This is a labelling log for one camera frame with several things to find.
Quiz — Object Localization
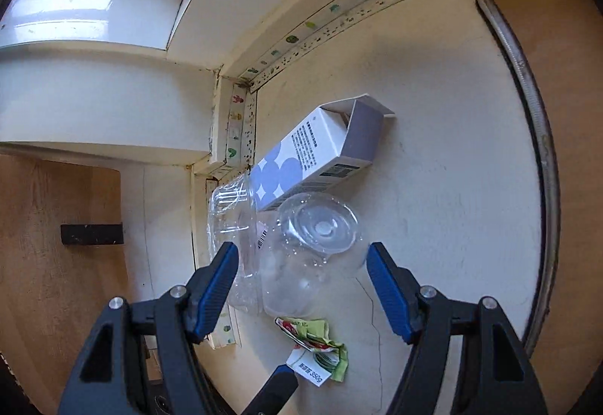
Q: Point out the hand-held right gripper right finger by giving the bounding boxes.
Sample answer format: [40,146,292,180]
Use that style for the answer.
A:
[366,242,549,415]

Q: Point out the metal rim strip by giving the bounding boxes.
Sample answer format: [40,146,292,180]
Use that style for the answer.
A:
[477,0,561,357]

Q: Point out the green and red wrapper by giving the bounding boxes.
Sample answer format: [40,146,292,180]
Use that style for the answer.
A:
[274,316,349,388]

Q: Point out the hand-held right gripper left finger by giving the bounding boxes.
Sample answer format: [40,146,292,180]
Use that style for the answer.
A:
[57,242,241,415]

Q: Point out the patterned sealing tape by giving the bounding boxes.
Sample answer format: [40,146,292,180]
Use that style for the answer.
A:
[207,0,510,350]

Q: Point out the black cutting board bracket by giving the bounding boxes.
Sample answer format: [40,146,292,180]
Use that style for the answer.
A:
[60,223,124,247]

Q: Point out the white box with purple dots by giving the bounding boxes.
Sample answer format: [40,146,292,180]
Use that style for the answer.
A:
[249,93,396,213]

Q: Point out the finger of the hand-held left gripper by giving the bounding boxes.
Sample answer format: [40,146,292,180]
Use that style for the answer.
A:
[240,364,300,415]

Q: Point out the clear plastic bottle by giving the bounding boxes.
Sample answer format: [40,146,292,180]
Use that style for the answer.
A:
[261,191,368,318]

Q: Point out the clear plastic container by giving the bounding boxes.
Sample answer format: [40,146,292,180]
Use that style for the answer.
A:
[206,174,265,314]

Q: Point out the cardboard sheet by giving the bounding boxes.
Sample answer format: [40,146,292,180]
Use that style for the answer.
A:
[459,0,603,397]

